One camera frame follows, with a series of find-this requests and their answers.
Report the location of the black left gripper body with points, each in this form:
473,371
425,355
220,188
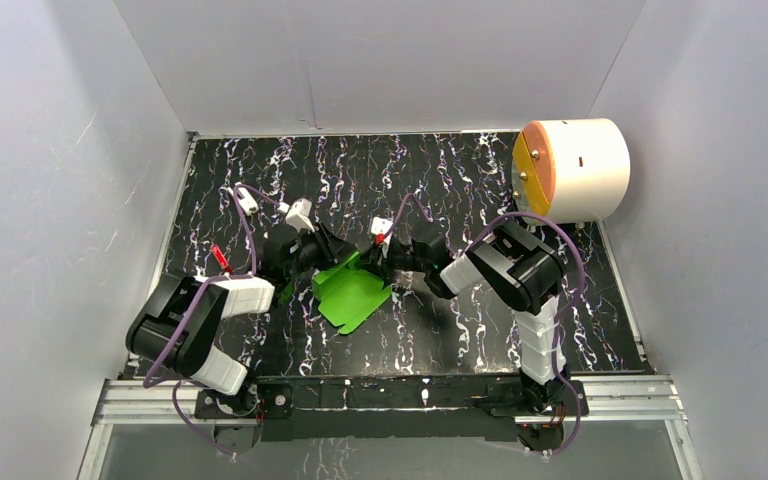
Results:
330,246

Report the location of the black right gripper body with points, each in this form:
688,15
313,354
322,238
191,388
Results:
394,256

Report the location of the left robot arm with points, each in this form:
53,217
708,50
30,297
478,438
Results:
176,328

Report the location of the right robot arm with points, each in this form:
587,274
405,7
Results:
524,272

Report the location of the small white plastic clip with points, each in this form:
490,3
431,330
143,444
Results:
246,202

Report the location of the small red marker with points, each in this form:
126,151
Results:
221,259

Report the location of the white cylinder with coloured face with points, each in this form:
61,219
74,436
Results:
570,171

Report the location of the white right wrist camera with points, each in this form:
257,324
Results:
380,231

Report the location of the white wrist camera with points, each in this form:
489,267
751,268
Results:
380,231
297,215

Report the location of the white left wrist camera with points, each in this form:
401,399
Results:
297,215

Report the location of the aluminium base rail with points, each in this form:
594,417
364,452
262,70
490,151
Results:
597,398

